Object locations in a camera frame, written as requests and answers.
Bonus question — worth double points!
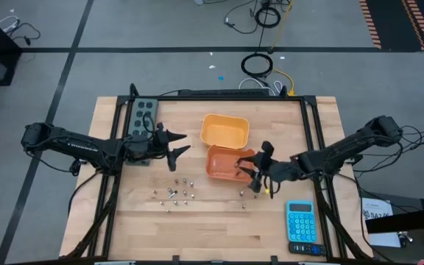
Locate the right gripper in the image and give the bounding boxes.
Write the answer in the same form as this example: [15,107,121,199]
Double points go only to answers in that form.
[235,141,303,193]

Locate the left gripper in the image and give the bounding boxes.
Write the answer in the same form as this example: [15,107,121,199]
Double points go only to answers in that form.
[138,123,192,172]

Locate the orange plastic bin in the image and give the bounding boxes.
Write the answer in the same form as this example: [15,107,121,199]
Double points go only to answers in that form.
[205,144,256,184]

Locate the yellow plastic bin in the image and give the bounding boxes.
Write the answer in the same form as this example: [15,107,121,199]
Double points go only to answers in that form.
[199,113,250,150]

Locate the grey power strip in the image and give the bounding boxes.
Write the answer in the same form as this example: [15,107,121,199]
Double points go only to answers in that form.
[125,98,160,166]

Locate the long black bar device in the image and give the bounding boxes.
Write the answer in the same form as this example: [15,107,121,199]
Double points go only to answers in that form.
[177,88,272,97]

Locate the blue calculator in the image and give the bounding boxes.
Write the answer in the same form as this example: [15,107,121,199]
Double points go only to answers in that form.
[285,199,318,243]

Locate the black remote control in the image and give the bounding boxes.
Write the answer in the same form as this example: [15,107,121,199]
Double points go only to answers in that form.
[288,241,327,257]

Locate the white printed paper sheet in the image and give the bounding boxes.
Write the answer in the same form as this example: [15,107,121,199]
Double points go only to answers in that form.
[361,197,403,248]

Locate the black side table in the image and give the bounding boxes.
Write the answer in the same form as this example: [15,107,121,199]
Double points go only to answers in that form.
[358,191,424,265]

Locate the silver metal clamp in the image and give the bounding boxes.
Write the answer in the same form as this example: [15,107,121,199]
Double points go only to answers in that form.
[397,230,414,248]

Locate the black mat orange stripes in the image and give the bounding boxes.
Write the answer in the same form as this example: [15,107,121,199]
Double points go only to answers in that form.
[358,0,424,52]

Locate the right gripper cable yellow tag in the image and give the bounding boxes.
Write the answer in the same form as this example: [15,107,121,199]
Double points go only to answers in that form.
[263,176,281,199]

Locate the left gripper cable loop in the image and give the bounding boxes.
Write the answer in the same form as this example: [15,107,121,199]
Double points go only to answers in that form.
[142,112,158,135]

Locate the black metal table frame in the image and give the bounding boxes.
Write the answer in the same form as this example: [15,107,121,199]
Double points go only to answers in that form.
[63,94,373,264]

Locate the coiled black cable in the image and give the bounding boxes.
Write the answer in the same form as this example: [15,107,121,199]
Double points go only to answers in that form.
[240,52,274,78]
[254,5,282,29]

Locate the loose black floor cable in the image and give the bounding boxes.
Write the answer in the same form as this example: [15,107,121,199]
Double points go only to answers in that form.
[223,0,261,35]

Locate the black cable with plug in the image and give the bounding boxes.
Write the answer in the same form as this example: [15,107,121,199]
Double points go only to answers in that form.
[7,22,42,47]

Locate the white cable with adapter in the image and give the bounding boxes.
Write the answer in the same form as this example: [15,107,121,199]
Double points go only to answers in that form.
[0,15,20,32]

